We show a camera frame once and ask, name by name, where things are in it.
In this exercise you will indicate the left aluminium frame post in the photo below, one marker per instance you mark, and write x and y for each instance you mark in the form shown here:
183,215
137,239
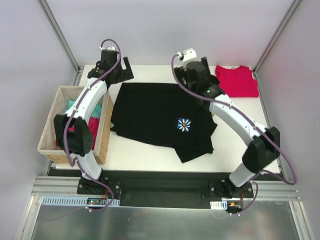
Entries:
45,7

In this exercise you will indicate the right white cable duct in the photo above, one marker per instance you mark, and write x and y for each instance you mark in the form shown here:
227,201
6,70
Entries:
224,205

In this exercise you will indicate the left white cable duct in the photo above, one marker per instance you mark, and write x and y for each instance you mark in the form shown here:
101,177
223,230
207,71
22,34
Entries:
83,201

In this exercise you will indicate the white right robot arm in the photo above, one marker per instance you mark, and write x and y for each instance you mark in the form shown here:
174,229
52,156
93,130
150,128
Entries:
263,144

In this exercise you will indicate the black flower print t-shirt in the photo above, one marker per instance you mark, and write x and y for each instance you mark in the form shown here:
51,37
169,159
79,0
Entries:
162,114

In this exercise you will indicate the aluminium frame post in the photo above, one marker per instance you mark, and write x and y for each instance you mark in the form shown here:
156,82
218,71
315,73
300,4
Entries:
276,35
45,7

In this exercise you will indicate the white cable duct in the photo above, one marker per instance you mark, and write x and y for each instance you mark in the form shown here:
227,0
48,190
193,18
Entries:
83,201
224,205

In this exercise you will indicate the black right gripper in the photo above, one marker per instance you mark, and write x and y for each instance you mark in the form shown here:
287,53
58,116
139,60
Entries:
179,72

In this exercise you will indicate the right aluminium frame post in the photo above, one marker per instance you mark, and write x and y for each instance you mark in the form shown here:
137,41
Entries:
276,35

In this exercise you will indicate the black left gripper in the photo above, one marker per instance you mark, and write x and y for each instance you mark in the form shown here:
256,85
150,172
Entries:
124,72

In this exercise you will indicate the wicker laundry basket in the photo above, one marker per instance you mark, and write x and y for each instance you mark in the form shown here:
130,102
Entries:
47,143

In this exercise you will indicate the teal t-shirt in basket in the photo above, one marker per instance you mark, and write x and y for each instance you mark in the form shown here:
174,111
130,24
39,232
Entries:
96,113

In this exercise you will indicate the red t-shirt in basket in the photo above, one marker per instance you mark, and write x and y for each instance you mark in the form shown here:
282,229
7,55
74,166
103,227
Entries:
93,125

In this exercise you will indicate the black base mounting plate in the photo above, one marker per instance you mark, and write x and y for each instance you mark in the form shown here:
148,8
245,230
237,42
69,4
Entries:
160,189

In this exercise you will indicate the folded red t-shirt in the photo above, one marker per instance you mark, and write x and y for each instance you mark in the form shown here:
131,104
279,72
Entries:
237,82

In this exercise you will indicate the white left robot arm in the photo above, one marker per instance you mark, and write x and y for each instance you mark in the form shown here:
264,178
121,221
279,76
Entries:
94,89

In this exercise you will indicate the aluminium front rail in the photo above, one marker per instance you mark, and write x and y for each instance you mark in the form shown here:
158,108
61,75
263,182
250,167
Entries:
68,186

